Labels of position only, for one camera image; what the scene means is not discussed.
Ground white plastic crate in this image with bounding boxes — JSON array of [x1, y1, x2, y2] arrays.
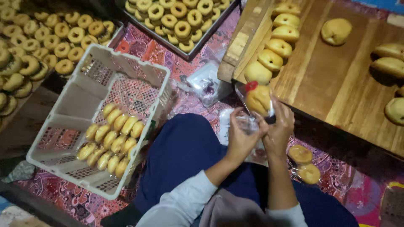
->
[[26, 44, 171, 201]]

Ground patterned pink floor mat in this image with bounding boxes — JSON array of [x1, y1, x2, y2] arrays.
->
[[14, 6, 404, 227]]

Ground person's left hand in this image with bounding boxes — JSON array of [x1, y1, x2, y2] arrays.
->
[[227, 107, 270, 162]]

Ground person's grey shirt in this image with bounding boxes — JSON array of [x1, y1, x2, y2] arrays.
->
[[198, 189, 276, 227]]

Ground person's right hand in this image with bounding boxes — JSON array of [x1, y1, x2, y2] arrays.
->
[[262, 96, 296, 159]]

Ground row of plain donuts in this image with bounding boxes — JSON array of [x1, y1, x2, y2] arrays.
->
[[244, 3, 302, 86]]

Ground person's blue trouser legs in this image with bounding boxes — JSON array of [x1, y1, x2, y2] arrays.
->
[[101, 113, 360, 227]]

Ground packet of clear plastic bags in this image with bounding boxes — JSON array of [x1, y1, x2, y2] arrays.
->
[[186, 61, 235, 108]]

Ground low wooden table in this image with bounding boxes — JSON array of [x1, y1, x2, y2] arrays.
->
[[217, 0, 404, 159]]

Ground grey cloth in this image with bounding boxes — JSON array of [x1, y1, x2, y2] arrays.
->
[[0, 160, 36, 184]]

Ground loose clear plastic bags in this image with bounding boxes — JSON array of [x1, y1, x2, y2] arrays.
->
[[218, 108, 269, 167]]

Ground pile of bagged donuts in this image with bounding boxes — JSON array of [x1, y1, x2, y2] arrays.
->
[[77, 103, 146, 180]]

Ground wrapped golden donut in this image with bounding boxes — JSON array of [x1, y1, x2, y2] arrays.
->
[[295, 163, 321, 185], [288, 145, 314, 165]]

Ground large tray of ring donuts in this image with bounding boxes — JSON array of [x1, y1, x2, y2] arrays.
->
[[0, 0, 124, 130]]

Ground metal tray of ring donuts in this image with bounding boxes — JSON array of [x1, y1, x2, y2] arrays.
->
[[121, 0, 241, 62]]

